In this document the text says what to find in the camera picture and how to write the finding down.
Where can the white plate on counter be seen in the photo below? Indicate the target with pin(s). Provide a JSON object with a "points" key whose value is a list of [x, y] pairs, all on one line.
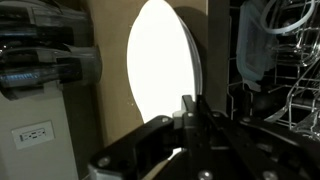
{"points": [[195, 58]]}

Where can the black toaster appliance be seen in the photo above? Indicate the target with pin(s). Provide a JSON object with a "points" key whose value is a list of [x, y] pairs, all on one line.
{"points": [[45, 45]]}

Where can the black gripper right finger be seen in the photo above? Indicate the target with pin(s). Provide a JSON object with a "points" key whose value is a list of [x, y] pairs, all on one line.
{"points": [[206, 153]]}

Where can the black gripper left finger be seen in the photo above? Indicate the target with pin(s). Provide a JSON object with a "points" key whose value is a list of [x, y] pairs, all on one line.
{"points": [[135, 154]]}

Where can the white plate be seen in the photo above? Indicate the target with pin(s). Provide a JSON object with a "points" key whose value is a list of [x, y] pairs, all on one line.
{"points": [[159, 60], [195, 58]]}

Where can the dishwasher lower wire rack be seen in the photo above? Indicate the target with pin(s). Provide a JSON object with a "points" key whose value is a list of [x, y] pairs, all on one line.
{"points": [[289, 94]]}

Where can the wall power outlet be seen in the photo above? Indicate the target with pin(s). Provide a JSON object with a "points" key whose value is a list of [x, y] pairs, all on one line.
{"points": [[34, 134]]}

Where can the clear plastic food container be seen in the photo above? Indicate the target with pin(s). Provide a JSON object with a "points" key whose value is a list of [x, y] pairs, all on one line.
{"points": [[253, 54]]}

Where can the white plate front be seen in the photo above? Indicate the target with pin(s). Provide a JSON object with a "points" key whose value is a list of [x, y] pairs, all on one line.
{"points": [[159, 60]]}

